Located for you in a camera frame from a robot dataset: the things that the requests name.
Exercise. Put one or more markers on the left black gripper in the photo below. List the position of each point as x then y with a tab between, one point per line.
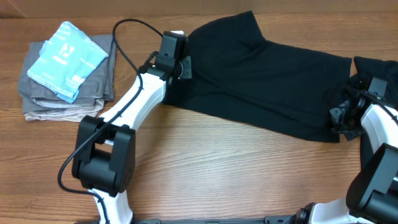
188	66

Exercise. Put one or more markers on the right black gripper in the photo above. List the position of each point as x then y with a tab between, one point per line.
334	112

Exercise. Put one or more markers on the black t-shirt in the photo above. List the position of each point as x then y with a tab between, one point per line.
238	74

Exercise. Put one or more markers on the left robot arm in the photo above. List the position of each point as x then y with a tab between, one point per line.
105	155

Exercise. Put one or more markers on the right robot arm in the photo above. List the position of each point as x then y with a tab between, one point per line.
372	195

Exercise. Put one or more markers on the black clothes pile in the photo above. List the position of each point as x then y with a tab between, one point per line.
376	82

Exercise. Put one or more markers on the grey folded garment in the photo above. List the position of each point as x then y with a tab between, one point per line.
93	92

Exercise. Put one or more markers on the beige folded garment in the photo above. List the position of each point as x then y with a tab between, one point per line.
53	115

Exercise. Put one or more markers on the light blue folded garment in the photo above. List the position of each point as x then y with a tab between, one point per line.
65	61

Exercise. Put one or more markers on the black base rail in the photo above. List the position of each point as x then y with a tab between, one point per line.
280	219

